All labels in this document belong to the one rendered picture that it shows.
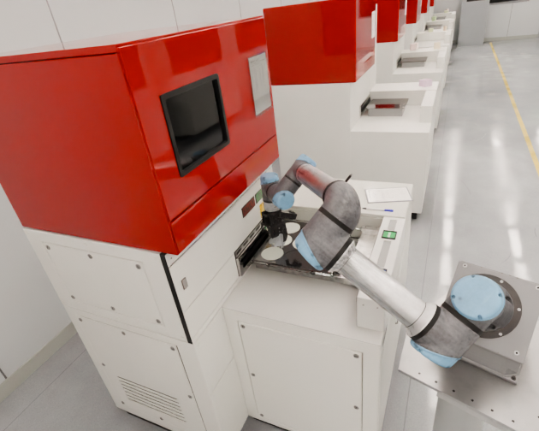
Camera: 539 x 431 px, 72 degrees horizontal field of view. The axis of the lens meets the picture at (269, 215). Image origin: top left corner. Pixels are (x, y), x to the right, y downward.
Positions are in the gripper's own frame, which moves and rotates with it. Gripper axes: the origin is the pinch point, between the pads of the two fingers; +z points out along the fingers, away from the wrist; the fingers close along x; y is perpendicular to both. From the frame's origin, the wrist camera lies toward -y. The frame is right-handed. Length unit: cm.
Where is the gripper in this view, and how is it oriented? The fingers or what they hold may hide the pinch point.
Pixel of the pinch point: (281, 245)
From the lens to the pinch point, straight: 167.2
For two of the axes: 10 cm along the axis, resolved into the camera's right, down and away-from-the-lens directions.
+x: 6.3, 3.2, -7.1
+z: 1.2, 8.6, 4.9
